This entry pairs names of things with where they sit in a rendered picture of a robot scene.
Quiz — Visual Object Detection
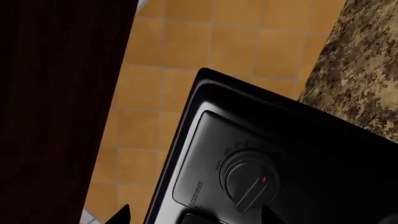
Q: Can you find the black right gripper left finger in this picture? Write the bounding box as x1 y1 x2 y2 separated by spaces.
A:
104 203 132 224

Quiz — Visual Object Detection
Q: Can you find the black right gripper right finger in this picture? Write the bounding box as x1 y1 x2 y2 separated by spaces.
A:
261 204 285 224

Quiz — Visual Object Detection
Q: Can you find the black temperature knob red mark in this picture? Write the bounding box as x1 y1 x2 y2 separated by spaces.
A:
218 149 280 211

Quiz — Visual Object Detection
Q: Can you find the black toaster oven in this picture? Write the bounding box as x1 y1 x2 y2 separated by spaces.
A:
143 67 398 224

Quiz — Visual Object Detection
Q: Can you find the dark brown wooden cabinet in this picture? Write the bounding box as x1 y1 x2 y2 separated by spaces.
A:
0 0 141 224

